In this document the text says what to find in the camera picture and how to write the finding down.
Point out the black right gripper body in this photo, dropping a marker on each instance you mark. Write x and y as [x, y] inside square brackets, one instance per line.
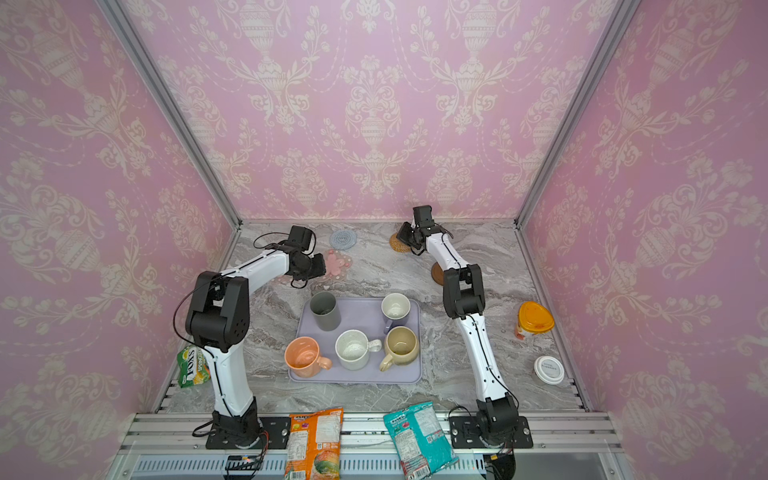
[408, 237]

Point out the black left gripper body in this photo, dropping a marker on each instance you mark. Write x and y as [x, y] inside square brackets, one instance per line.
[310, 267]

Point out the pink flower silicone coaster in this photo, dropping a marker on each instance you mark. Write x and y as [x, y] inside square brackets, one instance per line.
[337, 265]

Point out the blue woven round coaster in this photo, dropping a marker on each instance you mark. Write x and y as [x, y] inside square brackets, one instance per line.
[343, 240]

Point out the brown wooden round coaster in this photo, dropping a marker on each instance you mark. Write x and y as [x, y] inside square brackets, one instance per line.
[437, 274]

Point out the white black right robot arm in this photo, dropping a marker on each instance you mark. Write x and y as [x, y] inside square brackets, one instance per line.
[464, 302]

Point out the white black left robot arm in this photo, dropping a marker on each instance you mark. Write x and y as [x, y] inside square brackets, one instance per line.
[218, 321]

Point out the woven rattan round coaster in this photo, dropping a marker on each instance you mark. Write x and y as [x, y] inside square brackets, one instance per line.
[397, 245]

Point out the grey mug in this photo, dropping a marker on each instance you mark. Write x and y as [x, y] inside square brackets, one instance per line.
[325, 311]

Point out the lavender mug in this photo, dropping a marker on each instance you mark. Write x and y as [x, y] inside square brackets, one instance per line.
[395, 309]

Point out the peach orange mug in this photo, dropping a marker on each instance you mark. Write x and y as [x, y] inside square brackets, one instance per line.
[304, 359]

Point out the white mug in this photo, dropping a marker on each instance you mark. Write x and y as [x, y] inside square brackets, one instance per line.
[353, 349]

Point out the lavender silicone tray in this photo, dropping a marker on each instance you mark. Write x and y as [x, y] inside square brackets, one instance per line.
[363, 314]

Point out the beige yellow mug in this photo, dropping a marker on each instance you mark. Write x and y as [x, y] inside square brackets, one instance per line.
[401, 347]

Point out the green snack packet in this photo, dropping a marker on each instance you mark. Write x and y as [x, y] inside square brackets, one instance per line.
[192, 367]

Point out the orange snack bag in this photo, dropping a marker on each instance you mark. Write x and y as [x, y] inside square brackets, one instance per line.
[314, 445]

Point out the teal snack bag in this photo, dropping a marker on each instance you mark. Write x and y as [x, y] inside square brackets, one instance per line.
[420, 441]

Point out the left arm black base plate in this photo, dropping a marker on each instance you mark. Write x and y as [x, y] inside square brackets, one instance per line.
[276, 432]

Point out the aluminium front rail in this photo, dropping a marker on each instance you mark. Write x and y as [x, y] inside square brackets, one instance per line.
[551, 431]

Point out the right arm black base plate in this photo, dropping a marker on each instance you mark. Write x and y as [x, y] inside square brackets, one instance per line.
[466, 432]

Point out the aluminium frame post right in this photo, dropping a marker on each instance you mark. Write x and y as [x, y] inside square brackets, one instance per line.
[610, 39]

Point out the aluminium frame post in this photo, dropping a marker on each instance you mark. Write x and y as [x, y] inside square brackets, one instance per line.
[610, 39]
[117, 17]

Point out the aluminium frame post left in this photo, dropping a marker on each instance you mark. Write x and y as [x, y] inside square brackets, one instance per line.
[117, 17]

